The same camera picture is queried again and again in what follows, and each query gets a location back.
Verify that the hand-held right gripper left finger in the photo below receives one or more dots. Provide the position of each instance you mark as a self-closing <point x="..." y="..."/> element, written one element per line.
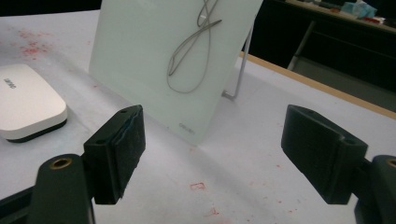
<point x="115" y="149"/>

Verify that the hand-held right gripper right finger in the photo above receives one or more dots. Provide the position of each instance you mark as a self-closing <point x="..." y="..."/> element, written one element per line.
<point x="320" y="155"/>

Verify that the frosted glass whiteboard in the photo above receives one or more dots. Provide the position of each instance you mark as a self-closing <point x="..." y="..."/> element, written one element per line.
<point x="140" y="62"/>

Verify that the white whiteboard eraser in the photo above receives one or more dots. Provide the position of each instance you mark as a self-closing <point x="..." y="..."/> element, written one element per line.
<point x="28" y="102"/>

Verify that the wooden table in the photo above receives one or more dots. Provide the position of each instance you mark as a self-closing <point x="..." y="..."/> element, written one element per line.
<point x="311" y="82"/>

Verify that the white table cover sheet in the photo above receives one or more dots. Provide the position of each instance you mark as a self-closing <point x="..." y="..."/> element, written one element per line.
<point x="218" y="174"/>

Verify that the metal whiteboard stand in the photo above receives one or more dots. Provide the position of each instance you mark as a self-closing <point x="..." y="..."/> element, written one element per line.
<point x="241" y="77"/>

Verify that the teal packet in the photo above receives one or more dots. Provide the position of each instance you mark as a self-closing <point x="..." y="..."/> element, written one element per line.
<point x="361" y="9"/>

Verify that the white frame desk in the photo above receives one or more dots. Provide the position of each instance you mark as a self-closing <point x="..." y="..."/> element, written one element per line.
<point x="302" y="43"/>

